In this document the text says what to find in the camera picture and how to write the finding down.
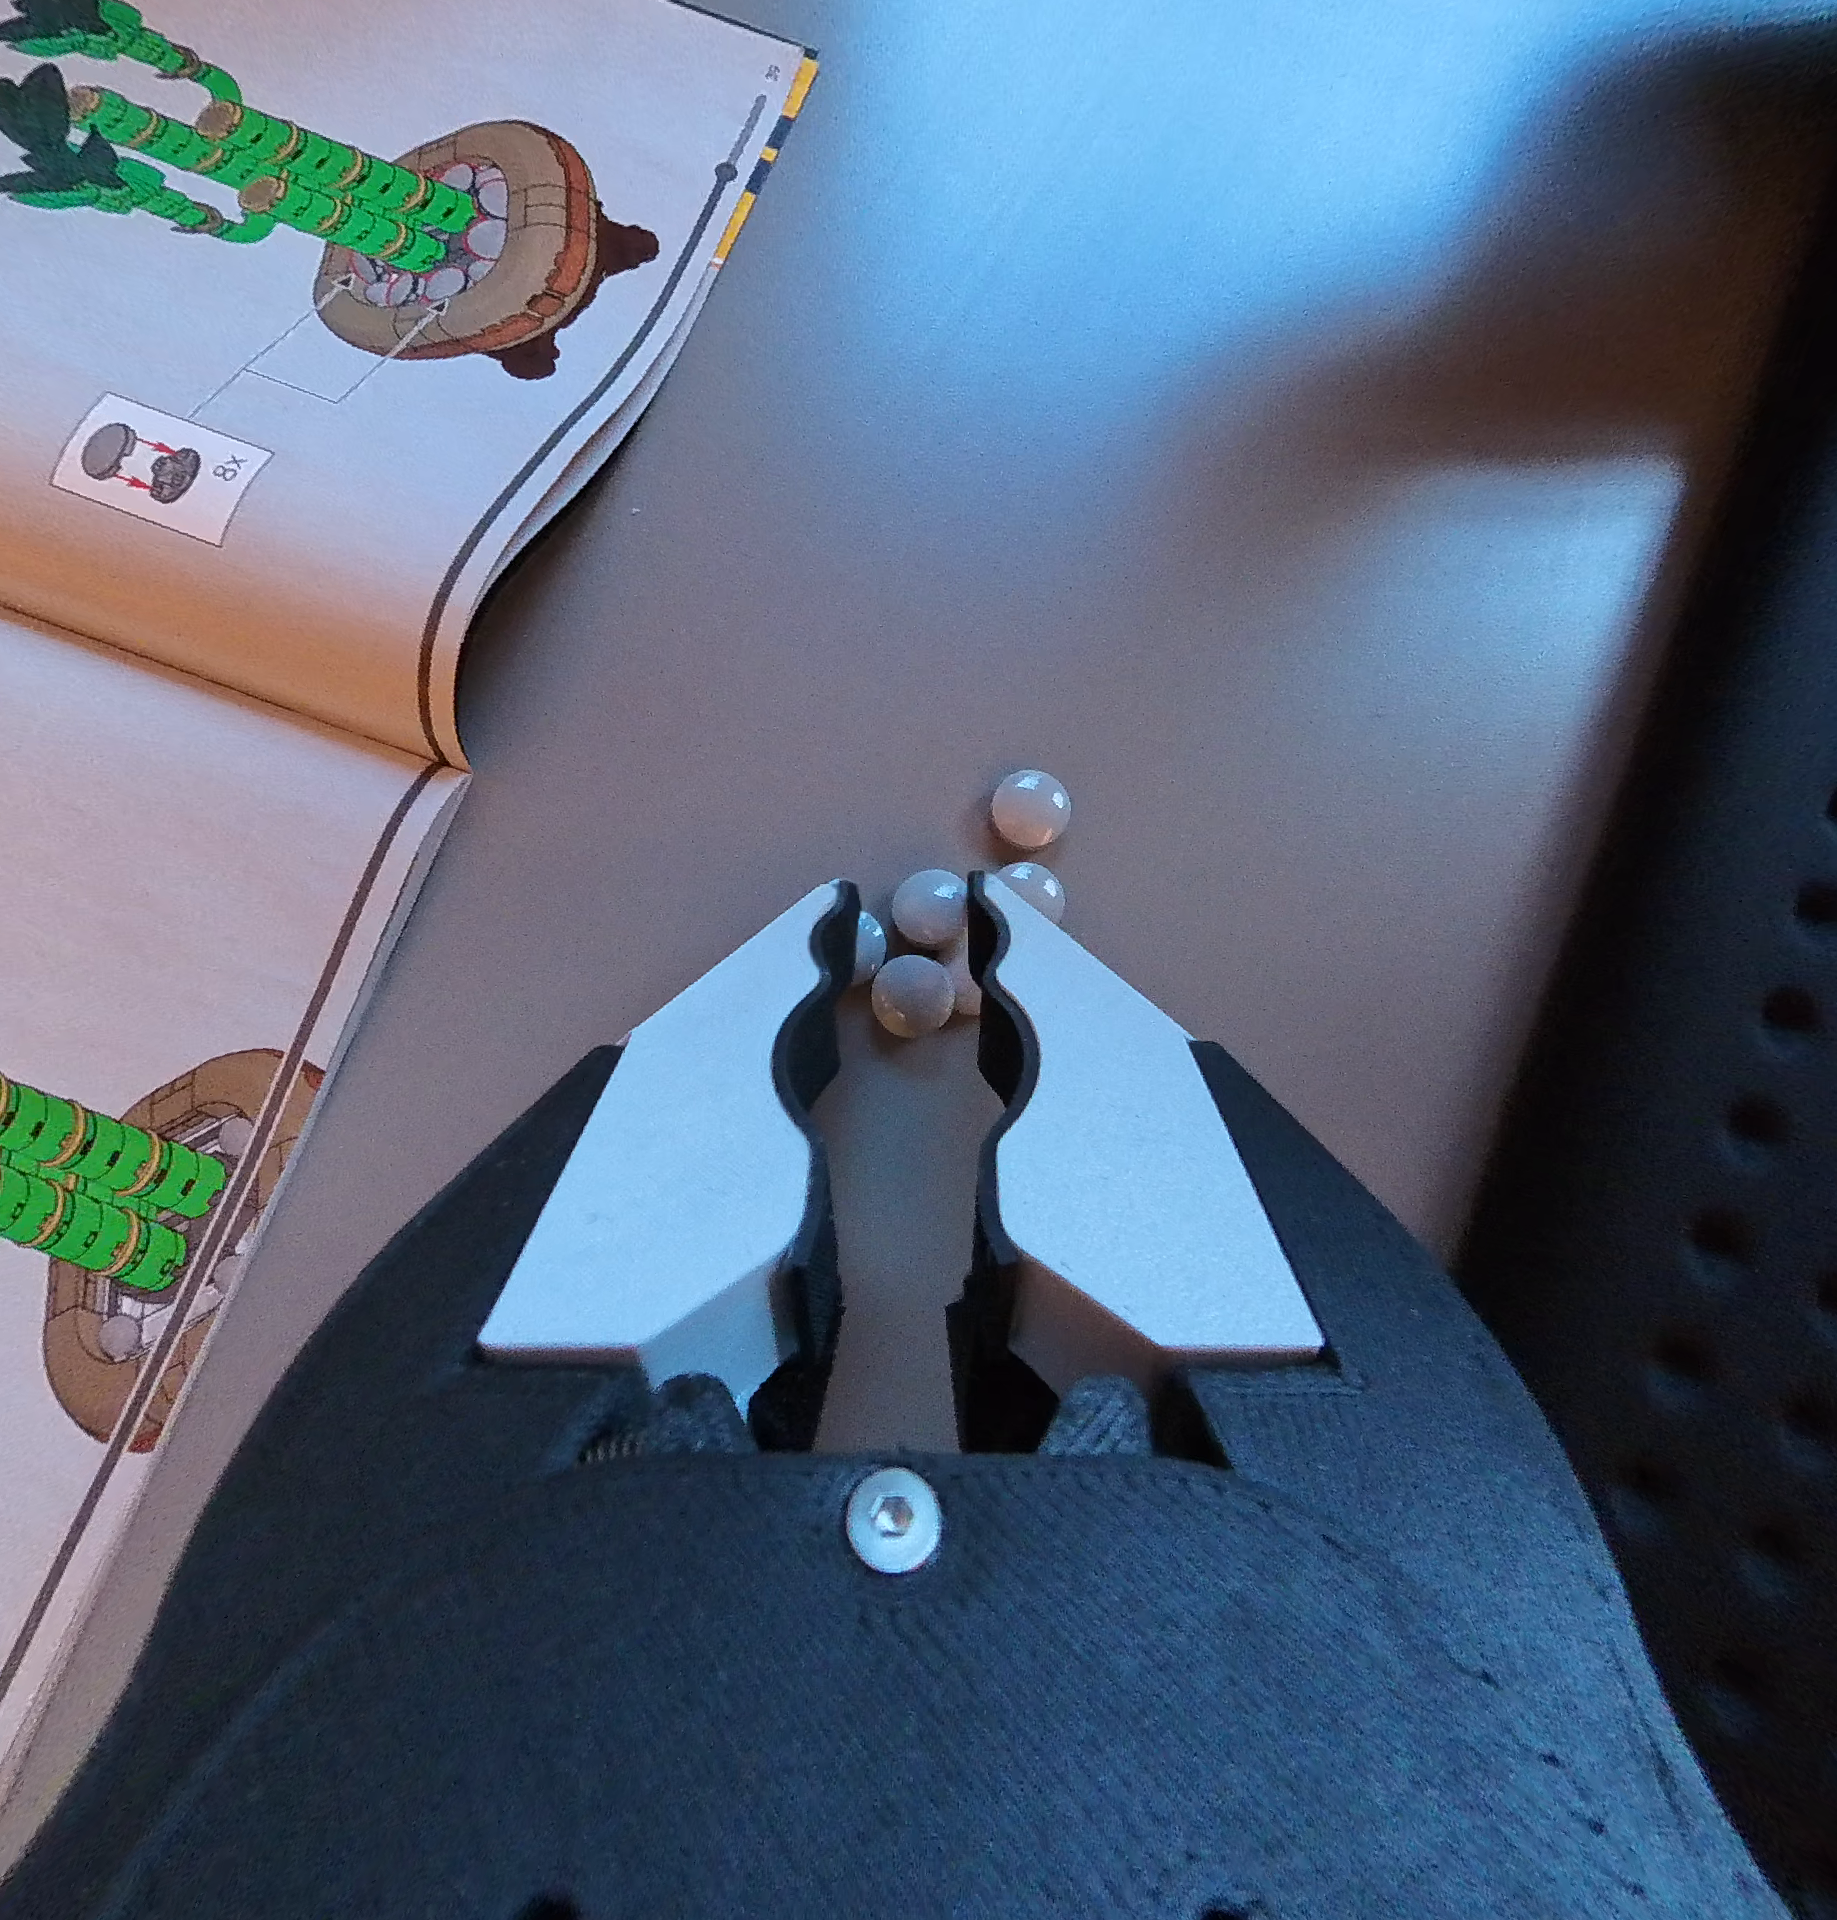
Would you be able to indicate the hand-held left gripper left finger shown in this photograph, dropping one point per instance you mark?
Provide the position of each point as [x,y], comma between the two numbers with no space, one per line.
[662,1201]

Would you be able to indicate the grey desk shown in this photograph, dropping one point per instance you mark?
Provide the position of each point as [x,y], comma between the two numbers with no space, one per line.
[1160,451]

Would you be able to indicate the grey round stone piece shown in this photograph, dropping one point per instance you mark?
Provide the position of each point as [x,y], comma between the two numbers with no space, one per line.
[913,995]
[1031,807]
[872,945]
[1040,884]
[930,905]

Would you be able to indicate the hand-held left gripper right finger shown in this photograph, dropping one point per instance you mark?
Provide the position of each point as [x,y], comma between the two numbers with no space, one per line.
[1144,1201]

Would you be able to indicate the open instruction booklet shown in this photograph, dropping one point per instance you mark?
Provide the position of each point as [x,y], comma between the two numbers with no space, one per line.
[182,825]

